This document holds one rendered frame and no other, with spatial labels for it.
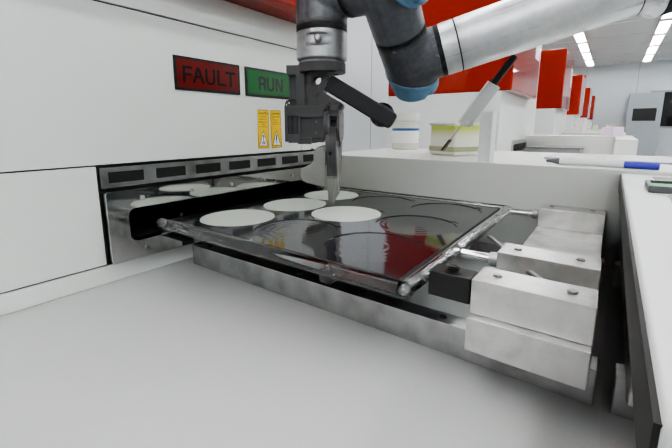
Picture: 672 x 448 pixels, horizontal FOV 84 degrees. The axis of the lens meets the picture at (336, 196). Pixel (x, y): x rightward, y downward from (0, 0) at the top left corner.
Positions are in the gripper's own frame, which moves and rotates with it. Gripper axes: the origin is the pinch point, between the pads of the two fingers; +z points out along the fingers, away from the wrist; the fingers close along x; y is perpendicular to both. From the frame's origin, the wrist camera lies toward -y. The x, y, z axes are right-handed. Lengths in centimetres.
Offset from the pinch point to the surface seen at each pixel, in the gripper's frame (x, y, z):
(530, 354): 32.9, -17.5, 5.0
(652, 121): -1016, -705, -27
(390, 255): 22.7, -8.0, 1.7
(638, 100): -1033, -675, -81
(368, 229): 13.8, -5.6, 1.6
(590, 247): 11.5, -32.2, 3.6
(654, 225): 32.4, -24.5, -4.4
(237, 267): 12.2, 11.9, 7.8
